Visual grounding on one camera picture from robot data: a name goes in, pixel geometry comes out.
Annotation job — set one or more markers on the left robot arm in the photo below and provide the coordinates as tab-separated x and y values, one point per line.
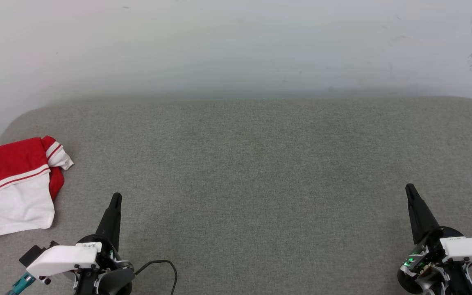
113	282

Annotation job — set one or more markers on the teal left camera connector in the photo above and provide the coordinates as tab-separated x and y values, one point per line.
21	283

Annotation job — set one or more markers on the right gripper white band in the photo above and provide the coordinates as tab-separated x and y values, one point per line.
469	250

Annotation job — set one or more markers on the grey fabric sofa seat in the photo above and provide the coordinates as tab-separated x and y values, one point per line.
240	184

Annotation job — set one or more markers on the red white basketball jersey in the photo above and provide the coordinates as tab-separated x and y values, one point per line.
10	164

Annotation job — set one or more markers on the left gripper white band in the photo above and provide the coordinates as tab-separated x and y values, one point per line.
62	258

